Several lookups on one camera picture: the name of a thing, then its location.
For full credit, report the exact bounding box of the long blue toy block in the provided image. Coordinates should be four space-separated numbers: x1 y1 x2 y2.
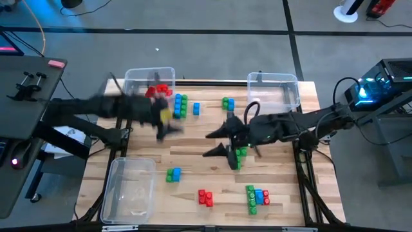
174 93 183 119

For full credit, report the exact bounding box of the black floor cable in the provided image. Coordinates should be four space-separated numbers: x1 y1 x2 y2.
365 15 412 30
59 0 112 17

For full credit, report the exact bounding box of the pink eraser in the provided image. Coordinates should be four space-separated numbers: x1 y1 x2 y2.
47 59 66 70

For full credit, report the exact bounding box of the white pedestal base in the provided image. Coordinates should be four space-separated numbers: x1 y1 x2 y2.
333 0 366 24

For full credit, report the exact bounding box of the black double screw clamp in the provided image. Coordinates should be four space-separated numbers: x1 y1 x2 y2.
5 72 48 103

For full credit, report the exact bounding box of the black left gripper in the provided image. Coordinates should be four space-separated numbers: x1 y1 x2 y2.
141 97 184 142

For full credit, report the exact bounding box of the clear plastic bin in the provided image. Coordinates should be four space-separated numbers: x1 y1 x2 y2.
100 157 157 225
123 66 176 107
247 72 301 109

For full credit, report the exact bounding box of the yellow cable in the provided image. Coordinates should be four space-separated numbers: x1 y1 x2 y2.
21 0 46 57

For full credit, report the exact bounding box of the black computer with blue lights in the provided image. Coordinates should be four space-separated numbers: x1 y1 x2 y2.
343 57 412 113

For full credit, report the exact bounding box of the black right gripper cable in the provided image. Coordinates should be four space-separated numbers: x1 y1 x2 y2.
243 101 261 126

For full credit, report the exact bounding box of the dark grey side desk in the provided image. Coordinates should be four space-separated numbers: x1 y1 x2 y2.
0 54 68 220

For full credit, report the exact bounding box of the black round base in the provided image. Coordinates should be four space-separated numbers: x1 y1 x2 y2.
60 0 84 10

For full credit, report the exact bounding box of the grey computer stand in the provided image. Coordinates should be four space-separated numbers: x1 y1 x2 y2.
375 96 412 188

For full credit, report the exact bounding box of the black computer mouse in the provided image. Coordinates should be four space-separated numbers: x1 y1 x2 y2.
9 141 32 171

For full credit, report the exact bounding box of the dark monitor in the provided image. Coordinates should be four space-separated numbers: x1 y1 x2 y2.
0 30 25 57

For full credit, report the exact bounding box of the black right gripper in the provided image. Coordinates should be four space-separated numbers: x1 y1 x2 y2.
202 115 256 171

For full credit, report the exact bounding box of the white paper sheet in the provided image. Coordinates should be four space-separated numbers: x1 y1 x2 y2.
44 124 91 155

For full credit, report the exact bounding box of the black desk cable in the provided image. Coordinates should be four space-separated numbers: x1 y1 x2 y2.
59 78 75 101

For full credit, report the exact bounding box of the yellow tape tag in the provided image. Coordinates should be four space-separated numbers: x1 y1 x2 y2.
160 108 173 125

